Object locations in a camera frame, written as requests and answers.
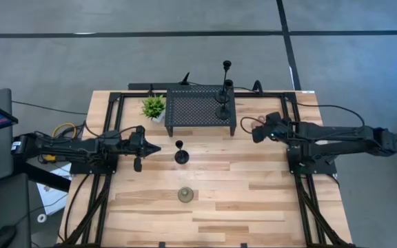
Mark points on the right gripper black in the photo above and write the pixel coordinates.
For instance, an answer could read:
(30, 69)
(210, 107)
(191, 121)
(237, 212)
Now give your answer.
(279, 131)

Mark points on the black bar behind table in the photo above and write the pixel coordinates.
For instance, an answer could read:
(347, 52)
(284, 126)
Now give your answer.
(140, 86)

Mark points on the black metal candlestick holder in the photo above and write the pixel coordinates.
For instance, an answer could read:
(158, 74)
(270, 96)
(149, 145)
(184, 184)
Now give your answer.
(223, 113)
(222, 98)
(181, 157)

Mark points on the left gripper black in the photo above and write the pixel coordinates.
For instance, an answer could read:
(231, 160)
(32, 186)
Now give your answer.
(136, 144)

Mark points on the black clamp mount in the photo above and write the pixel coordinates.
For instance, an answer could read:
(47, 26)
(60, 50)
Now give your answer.
(257, 82)

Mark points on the artificial green plant white pot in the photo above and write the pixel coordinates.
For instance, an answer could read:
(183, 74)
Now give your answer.
(153, 106)

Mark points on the white paper sheet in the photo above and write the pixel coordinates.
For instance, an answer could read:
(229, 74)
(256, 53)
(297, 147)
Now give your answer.
(52, 196)

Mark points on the pink ribbed glass candle holder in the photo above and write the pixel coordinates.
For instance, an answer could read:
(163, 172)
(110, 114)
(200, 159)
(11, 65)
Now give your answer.
(261, 120)

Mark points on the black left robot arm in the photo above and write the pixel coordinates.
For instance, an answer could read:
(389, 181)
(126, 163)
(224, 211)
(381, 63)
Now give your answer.
(81, 148)

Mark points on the black desk leg bar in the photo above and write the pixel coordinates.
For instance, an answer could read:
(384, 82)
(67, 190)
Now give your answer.
(47, 179)

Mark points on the olive round coaster disc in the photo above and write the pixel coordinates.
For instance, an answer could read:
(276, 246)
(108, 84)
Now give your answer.
(185, 195)

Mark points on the white tape roll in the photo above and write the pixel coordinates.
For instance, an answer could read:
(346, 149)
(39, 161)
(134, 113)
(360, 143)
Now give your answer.
(38, 218)

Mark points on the black perforated metal shelf riser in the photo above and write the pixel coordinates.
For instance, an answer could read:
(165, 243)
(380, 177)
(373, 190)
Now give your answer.
(191, 110)

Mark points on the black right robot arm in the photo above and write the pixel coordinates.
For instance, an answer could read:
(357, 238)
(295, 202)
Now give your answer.
(340, 136)

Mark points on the dark grey desk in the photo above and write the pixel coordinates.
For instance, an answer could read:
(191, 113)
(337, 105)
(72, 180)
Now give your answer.
(12, 206)

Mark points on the black pointed camera mount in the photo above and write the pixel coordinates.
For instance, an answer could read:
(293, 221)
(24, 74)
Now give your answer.
(185, 81)

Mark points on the black computer mouse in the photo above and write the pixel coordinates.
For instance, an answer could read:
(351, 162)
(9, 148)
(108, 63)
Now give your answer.
(2, 237)

